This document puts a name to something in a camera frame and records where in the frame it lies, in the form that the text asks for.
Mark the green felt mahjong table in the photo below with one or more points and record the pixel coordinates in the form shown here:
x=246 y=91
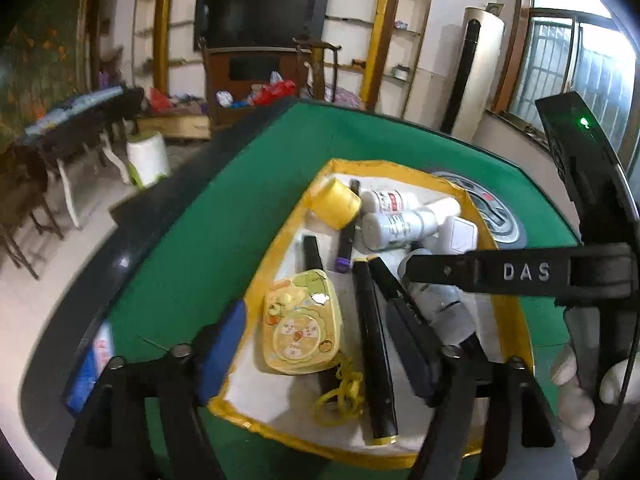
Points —
x=225 y=185

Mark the thin black marker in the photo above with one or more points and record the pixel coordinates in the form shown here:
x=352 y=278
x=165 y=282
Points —
x=385 y=280

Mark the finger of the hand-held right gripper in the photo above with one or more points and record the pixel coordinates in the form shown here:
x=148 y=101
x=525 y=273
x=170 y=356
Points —
x=490 y=271

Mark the yellow small items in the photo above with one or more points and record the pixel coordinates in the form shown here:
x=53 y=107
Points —
x=300 y=330

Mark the large window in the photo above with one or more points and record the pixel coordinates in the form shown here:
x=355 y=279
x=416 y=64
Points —
x=550 y=60

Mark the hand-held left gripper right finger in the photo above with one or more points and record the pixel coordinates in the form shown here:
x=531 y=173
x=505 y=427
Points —
x=410 y=350

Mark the wooden chair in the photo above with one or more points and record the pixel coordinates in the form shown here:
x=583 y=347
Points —
x=317 y=46

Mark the dark side table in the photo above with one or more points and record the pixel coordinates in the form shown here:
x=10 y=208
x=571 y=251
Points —
x=75 y=132

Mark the black flat television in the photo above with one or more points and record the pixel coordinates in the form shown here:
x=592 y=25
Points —
x=260 y=17

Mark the long black marker gold end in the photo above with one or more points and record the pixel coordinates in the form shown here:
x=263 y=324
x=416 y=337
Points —
x=372 y=350

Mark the yellow tape roll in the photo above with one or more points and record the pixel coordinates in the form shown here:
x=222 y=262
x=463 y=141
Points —
x=332 y=205

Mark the beige floor air conditioner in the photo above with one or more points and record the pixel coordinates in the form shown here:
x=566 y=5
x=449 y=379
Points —
x=487 y=70

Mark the large white bottle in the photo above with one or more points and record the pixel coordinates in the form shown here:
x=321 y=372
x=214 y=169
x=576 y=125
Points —
x=440 y=310

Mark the white tray with yellow rim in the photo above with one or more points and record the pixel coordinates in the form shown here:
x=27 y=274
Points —
x=280 y=395

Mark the grey round table control panel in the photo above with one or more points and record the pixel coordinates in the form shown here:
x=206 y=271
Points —
x=500 y=220

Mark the small white bottle red label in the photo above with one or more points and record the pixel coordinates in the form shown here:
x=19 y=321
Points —
x=387 y=201

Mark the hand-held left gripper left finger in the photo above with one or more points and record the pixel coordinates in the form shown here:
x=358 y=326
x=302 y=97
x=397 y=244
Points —
x=230 y=340

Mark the person's right hand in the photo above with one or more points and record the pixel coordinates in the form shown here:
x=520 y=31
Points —
x=570 y=400

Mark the black pen with purple cap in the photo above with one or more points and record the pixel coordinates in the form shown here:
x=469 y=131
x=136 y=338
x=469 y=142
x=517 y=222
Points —
x=347 y=240

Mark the white spray bottle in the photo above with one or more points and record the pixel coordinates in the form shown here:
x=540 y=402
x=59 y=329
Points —
x=390 y=227

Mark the low wooden box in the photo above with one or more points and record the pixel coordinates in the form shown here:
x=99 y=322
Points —
x=175 y=125

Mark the wooden wall cabinet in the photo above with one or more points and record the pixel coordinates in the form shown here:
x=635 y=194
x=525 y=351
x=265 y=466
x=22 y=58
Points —
x=385 y=35

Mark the electronic keyboard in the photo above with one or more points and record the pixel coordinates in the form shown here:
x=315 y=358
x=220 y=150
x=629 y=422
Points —
x=75 y=107

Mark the white charger adapter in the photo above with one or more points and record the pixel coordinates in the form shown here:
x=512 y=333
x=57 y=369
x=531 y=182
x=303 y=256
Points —
x=457 y=235

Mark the red plastic bag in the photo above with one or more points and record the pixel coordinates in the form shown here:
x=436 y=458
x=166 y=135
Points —
x=275 y=92

